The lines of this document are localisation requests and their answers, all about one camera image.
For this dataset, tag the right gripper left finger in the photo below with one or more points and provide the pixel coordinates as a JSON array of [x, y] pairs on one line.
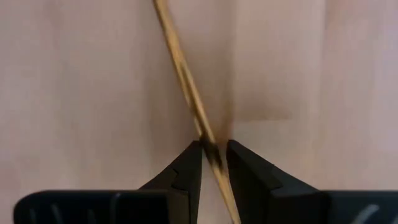
[[124, 207]]

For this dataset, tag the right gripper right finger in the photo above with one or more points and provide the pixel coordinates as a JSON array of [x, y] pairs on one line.
[[295, 205]]

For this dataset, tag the gold fork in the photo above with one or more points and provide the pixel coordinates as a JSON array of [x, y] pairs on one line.
[[180, 62]]

